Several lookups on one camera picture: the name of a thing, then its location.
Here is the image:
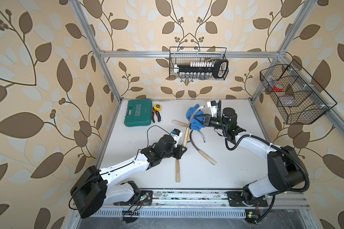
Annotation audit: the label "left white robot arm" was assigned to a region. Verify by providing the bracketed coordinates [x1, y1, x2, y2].
[70, 135, 187, 219]

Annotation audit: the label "black wire basket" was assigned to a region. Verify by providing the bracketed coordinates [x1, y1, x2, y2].
[260, 59, 337, 125]
[168, 46, 229, 81]

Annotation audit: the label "red handled pliers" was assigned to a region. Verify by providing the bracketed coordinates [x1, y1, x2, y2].
[152, 109, 161, 123]

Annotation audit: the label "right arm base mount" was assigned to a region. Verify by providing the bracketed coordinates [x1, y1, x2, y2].
[226, 190, 268, 207]

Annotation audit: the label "rear black wire basket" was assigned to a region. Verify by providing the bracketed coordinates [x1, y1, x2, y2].
[168, 46, 229, 81]

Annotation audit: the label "blue grey microfiber rag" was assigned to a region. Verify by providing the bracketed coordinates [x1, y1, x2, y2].
[186, 104, 205, 131]

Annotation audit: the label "yellow tape measure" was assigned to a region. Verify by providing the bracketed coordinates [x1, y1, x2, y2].
[154, 104, 161, 112]

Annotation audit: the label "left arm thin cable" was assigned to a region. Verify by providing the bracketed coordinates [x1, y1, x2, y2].
[134, 125, 173, 161]

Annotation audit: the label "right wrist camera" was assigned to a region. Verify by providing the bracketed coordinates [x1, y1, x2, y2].
[207, 100, 222, 117]

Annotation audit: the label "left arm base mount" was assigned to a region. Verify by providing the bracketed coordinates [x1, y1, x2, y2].
[113, 181, 153, 206]

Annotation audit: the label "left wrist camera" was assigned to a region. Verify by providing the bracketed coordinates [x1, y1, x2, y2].
[171, 128, 182, 148]

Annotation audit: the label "right black wire basket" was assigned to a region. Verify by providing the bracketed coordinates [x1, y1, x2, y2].
[260, 59, 337, 125]

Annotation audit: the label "red item in basket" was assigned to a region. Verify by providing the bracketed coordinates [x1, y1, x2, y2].
[273, 84, 284, 92]

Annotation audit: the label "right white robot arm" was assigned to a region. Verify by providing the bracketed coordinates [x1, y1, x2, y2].
[195, 107, 310, 205]

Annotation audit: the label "green plastic tool case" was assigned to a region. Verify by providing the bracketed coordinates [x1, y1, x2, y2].
[124, 99, 153, 127]

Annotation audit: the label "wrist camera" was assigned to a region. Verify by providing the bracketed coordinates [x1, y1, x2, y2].
[171, 128, 182, 148]
[207, 100, 222, 117]

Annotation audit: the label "sickle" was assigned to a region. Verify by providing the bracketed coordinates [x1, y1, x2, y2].
[172, 120, 206, 142]
[182, 106, 205, 147]
[175, 159, 181, 183]
[189, 130, 217, 166]

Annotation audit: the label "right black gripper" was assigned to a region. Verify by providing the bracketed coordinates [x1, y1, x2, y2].
[194, 114, 228, 132]

